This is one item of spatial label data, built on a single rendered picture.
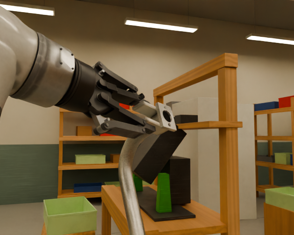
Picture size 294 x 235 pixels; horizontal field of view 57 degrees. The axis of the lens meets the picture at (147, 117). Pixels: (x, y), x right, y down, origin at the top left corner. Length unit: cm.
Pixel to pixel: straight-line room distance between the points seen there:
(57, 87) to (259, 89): 811
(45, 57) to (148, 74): 652
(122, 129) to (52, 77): 14
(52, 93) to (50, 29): 647
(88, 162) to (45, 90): 554
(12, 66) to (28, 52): 3
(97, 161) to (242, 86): 451
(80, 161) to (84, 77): 550
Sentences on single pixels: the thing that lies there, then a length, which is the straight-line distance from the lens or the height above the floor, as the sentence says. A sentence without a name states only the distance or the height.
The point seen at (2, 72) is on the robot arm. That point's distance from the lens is 32.
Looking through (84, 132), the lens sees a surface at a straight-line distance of 587.
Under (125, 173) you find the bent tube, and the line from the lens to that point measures 58.
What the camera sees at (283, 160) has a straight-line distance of 633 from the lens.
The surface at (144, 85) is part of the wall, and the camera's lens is 676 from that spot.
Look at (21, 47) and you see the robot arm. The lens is 34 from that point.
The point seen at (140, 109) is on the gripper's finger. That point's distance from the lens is 52.
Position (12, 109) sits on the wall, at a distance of 650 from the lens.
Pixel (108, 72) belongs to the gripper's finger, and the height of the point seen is 156.
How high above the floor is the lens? 145
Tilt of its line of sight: 4 degrees up
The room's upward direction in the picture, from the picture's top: straight up
